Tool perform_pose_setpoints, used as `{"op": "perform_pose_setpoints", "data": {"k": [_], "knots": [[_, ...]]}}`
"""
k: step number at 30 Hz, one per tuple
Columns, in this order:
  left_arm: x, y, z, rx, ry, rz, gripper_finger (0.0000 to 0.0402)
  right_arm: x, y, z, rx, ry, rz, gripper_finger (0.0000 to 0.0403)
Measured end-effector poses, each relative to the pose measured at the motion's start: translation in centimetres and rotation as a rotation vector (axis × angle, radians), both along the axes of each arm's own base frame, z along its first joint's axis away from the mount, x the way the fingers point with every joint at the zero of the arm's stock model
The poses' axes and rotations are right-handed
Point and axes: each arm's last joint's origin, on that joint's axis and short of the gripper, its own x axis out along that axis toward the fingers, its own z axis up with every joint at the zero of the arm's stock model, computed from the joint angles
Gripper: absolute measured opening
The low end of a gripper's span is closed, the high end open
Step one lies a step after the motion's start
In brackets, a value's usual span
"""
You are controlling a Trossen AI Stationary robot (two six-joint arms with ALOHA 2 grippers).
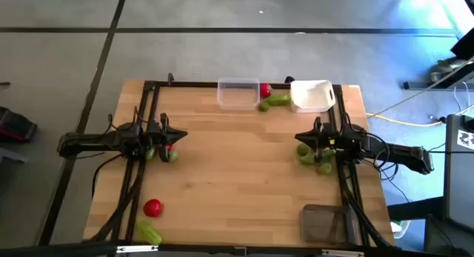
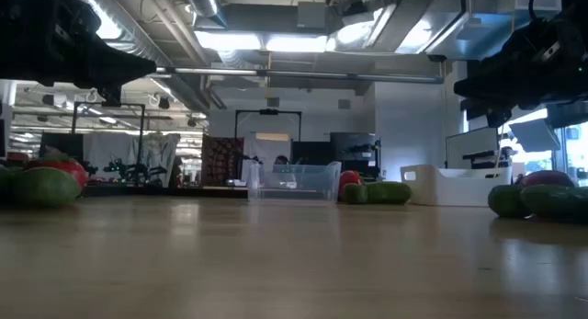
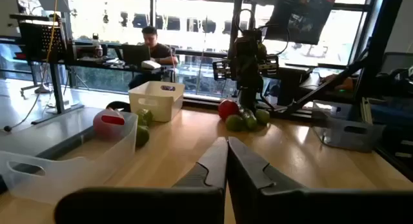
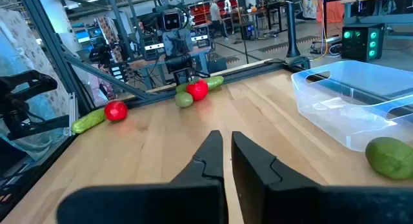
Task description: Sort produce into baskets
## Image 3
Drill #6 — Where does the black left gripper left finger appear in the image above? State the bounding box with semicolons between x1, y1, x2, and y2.
54;136;229;224

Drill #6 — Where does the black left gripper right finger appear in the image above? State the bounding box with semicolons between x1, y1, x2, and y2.
227;136;413;224

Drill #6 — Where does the red tomato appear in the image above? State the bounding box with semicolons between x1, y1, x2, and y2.
217;99;240;121

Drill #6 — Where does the green lime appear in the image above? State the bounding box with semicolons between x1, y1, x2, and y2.
254;108;271;125
135;125;151;148
225;114;245;132

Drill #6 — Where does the plastic-wrapped green cucumber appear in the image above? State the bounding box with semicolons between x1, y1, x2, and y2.
239;107;258;131
136;108;154;127

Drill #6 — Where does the red bell pepper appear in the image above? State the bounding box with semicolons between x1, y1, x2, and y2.
92;107;127;143

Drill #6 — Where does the person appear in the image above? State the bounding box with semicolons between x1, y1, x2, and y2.
128;25;179;90

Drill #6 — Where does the white plastic basket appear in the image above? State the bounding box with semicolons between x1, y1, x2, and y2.
128;81;186;123

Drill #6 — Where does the black laptop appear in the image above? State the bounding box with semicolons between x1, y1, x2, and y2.
121;43;152;66

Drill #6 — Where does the hanging dark monitor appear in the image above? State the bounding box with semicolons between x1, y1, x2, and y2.
264;0;339;46

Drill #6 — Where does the grey plastic basket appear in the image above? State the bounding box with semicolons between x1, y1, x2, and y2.
311;99;387;153

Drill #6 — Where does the clear plastic basket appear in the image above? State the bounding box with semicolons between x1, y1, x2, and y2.
0;108;139;205

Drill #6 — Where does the person's hand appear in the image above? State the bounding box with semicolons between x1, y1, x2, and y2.
322;74;355;92

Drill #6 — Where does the small bottle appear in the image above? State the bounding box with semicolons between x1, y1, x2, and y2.
93;32;104;59

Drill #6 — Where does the black desk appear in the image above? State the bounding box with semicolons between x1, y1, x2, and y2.
66;56;175;75

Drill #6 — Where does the black floor stand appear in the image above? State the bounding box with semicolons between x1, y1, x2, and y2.
31;61;85;125

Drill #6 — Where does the black perforated panel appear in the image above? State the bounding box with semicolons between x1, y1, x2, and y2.
18;21;68;62

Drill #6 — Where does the yellow cable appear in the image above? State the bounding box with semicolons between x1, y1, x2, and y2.
3;0;61;134

